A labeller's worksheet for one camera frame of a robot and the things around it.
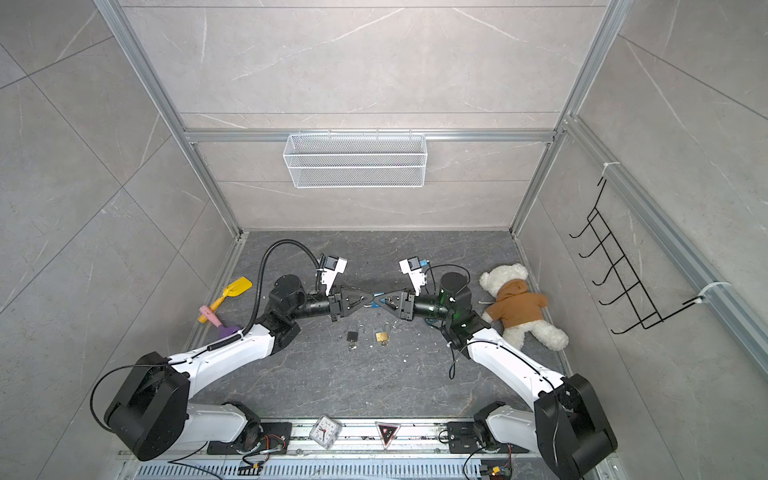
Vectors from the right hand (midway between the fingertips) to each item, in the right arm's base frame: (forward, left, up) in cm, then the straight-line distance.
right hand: (377, 300), depth 71 cm
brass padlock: (+2, -1, -26) cm, 26 cm away
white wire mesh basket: (+52, +7, +5) cm, 53 cm away
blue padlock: (-2, +1, 0) cm, 2 cm away
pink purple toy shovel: (+4, +50, -23) cm, 55 cm away
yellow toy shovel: (+20, +51, -23) cm, 60 cm away
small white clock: (-24, +14, -23) cm, 36 cm away
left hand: (0, +1, +2) cm, 2 cm away
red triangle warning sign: (-24, -1, -24) cm, 34 cm away
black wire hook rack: (-10, -55, +9) cm, 56 cm away
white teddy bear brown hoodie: (+7, -43, -19) cm, 47 cm away
